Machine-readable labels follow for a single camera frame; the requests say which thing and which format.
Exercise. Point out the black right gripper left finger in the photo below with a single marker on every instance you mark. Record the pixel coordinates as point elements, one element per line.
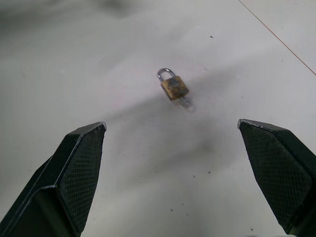
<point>74,177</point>

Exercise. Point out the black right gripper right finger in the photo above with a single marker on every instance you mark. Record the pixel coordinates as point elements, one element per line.
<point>279,168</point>

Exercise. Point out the small brass padlock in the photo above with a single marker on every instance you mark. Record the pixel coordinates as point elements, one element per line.
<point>174,85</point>

